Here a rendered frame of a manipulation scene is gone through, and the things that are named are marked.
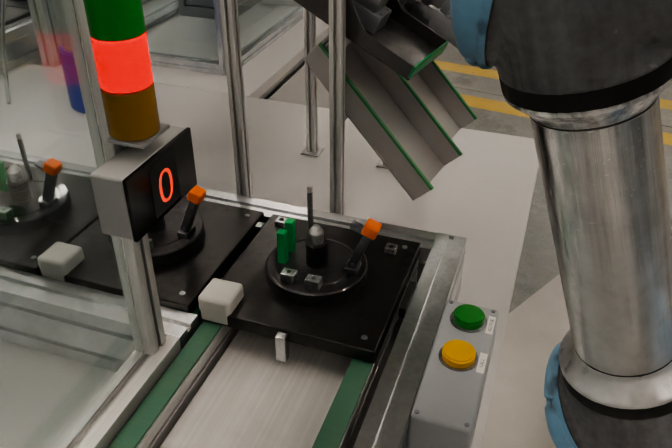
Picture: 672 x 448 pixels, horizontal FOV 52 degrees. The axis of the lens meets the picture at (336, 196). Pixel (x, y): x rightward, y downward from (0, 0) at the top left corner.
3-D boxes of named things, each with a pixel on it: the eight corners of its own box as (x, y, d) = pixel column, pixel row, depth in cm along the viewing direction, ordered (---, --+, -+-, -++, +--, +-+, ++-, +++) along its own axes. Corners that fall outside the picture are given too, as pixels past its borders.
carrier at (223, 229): (264, 222, 110) (260, 153, 104) (189, 317, 91) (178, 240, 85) (134, 196, 117) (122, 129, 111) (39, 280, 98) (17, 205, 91)
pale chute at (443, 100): (460, 129, 131) (477, 117, 128) (433, 158, 121) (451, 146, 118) (369, 10, 128) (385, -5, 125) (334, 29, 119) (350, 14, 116)
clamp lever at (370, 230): (361, 263, 94) (383, 223, 89) (357, 271, 92) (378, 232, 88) (338, 250, 94) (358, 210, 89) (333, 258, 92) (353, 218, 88)
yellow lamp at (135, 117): (169, 123, 70) (163, 78, 67) (142, 145, 66) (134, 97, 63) (127, 116, 71) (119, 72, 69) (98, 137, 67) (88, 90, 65)
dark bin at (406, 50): (442, 53, 108) (465, 14, 104) (408, 81, 99) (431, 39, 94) (302, -43, 113) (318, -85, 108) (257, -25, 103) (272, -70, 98)
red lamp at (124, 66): (163, 77, 67) (156, 28, 65) (134, 96, 63) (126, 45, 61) (119, 71, 69) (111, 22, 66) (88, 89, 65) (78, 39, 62)
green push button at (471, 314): (485, 318, 91) (487, 307, 90) (480, 338, 87) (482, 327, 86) (455, 311, 92) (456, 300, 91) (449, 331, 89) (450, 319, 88)
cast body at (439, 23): (473, 44, 103) (496, 4, 99) (459, 50, 100) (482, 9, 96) (431, 13, 106) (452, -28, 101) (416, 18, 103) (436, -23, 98)
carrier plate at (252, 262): (420, 253, 103) (421, 241, 102) (374, 364, 84) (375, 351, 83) (273, 223, 110) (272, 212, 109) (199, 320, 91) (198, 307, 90)
